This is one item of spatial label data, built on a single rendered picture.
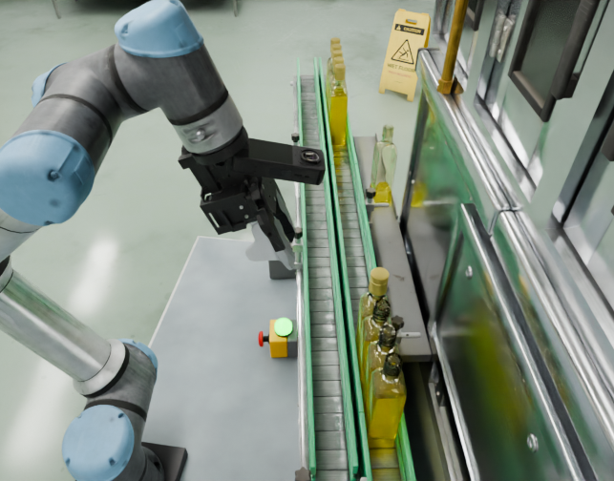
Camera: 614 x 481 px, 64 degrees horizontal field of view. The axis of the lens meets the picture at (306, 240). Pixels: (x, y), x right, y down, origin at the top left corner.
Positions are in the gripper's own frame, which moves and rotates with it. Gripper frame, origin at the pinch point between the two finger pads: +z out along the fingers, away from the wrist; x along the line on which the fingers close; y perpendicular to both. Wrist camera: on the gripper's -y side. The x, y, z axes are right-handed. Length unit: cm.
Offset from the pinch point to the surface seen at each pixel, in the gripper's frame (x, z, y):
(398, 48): -323, 120, -41
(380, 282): -9.9, 23.0, -8.4
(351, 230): -55, 49, 0
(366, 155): -95, 52, -8
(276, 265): -48, 48, 24
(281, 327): -23, 45, 20
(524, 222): 2.4, 4.8, -31.0
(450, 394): 4.8, 40.8, -15.1
